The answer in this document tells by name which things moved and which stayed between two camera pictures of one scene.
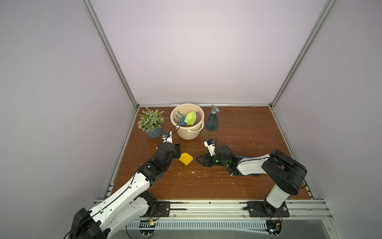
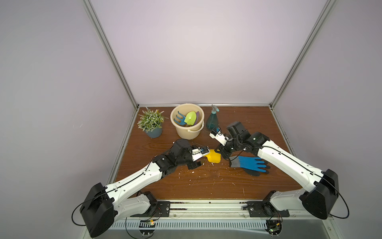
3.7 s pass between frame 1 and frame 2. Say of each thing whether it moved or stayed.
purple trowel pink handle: stayed
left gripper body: moved
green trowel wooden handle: stayed
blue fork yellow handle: stayed
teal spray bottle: stayed
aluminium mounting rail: stayed
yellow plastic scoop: moved
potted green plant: stayed
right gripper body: moved
